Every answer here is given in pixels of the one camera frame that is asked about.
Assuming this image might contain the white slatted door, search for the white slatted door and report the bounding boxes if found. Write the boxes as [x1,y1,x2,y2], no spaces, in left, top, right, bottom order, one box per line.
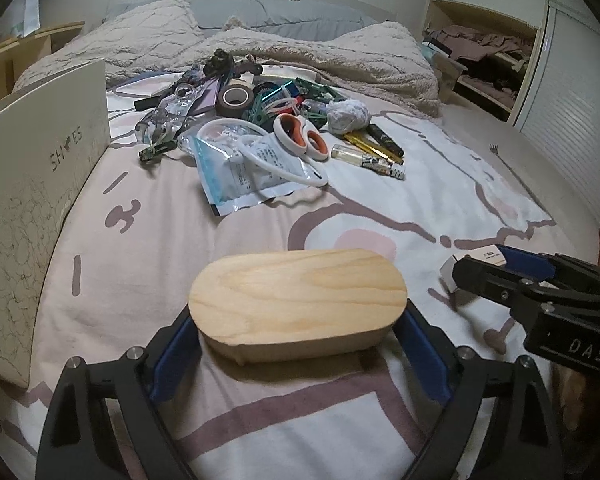
[512,0,600,226]

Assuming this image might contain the white shoe box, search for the white shoe box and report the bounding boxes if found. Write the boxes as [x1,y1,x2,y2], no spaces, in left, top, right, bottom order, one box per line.
[0,57,112,390]

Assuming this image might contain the crumpled white cloth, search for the crumpled white cloth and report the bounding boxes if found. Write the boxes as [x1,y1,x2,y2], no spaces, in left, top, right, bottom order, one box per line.
[326,99,372,136]

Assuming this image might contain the clear lighter with printed label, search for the clear lighter with printed label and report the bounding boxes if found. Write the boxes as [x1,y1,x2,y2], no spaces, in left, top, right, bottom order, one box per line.
[331,143,407,181]

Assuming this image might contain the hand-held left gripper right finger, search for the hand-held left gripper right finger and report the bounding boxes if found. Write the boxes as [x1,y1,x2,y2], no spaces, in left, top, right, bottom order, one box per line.
[394,301,565,480]

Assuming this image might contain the white paper sheet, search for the white paper sheet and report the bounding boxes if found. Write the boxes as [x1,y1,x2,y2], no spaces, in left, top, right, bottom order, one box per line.
[10,0,42,37]

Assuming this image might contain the purple card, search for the purple card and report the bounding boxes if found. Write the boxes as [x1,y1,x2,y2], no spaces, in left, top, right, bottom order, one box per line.
[190,77,227,115]

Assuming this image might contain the green plastic peg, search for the green plastic peg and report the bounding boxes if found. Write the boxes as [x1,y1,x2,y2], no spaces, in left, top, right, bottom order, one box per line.
[239,94,281,126]

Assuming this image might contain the beige fuzzy blanket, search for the beige fuzzy blanket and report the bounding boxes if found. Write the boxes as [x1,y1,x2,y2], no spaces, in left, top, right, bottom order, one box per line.
[12,0,443,121]

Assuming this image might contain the white blue medicine packet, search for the white blue medicine packet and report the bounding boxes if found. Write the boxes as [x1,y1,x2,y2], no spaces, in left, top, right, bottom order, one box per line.
[189,132,308,217]

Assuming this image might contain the yellow translucent lighter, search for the yellow translucent lighter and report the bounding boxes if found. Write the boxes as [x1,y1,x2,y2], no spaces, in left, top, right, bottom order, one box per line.
[341,130,383,157]

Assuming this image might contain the blue metallic case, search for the blue metallic case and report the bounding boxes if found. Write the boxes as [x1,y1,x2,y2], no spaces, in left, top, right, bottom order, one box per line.
[257,80,301,97]

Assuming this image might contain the pile of clothes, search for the pile of clothes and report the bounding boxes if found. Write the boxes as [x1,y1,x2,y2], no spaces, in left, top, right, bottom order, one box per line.
[425,25,536,106]

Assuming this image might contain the wooden shelf unit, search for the wooden shelf unit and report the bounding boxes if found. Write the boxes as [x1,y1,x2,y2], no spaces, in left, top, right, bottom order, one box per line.
[0,21,87,111]

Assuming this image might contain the black lighter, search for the black lighter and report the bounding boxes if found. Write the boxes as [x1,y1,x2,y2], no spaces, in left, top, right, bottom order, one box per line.
[366,124,406,162]

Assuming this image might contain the clear storage bin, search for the clear storage bin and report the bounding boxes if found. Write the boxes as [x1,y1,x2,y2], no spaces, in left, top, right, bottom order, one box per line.
[422,42,465,103]

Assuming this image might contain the large oval wooden box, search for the large oval wooden box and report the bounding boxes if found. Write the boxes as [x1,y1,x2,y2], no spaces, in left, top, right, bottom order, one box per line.
[188,246,409,367]

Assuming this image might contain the open wooden closet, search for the open wooden closet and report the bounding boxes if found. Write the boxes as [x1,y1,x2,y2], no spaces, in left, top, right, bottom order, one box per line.
[422,0,543,123]

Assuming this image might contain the small white carton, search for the small white carton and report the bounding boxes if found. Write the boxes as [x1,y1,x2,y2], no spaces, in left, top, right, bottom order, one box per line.
[439,247,511,294]

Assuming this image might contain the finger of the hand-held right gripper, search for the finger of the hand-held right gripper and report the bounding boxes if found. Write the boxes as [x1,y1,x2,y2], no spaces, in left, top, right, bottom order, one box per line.
[452,258,600,319]
[496,244,600,289]

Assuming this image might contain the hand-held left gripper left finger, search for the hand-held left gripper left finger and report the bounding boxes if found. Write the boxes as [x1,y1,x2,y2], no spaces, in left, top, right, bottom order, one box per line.
[35,304,203,480]

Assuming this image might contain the grey pillow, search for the grey pillow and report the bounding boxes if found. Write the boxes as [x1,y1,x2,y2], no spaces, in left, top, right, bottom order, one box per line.
[187,0,381,31]

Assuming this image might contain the large white plastic ring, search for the large white plastic ring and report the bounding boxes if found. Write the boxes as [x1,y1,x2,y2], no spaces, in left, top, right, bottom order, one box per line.
[237,132,329,189]

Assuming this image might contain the brown tape roll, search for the brown tape roll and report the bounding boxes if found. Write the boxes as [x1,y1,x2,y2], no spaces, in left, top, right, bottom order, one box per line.
[217,84,256,121]

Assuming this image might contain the white orange scissors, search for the white orange scissors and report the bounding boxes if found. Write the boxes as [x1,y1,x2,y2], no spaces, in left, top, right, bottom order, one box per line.
[272,112,329,162]

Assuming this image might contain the green plastic clothes pegs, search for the green plastic clothes pegs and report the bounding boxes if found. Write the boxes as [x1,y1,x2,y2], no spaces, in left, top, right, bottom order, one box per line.
[300,79,348,111]

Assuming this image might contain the green circuit board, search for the green circuit board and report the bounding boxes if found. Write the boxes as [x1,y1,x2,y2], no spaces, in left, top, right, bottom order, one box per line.
[138,140,177,162]

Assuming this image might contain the dark plush toy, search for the dark plush toy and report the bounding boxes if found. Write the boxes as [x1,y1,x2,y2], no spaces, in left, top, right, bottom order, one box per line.
[202,48,265,82]

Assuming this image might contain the translucent white loop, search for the translucent white loop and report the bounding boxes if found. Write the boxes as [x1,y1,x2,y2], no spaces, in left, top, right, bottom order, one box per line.
[260,97,308,122]

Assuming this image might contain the clear plastic bag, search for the clear plastic bag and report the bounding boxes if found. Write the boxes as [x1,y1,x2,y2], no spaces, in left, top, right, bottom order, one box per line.
[136,94,197,147]

